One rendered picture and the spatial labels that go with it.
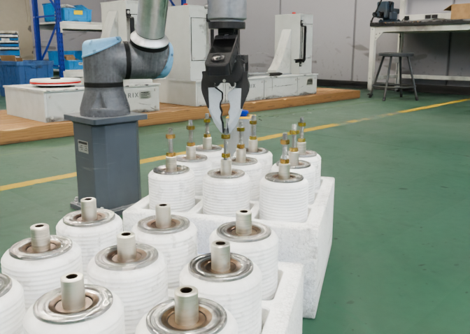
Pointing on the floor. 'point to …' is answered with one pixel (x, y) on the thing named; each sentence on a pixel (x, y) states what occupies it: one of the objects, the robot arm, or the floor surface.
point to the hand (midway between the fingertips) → (225, 126)
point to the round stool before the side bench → (399, 74)
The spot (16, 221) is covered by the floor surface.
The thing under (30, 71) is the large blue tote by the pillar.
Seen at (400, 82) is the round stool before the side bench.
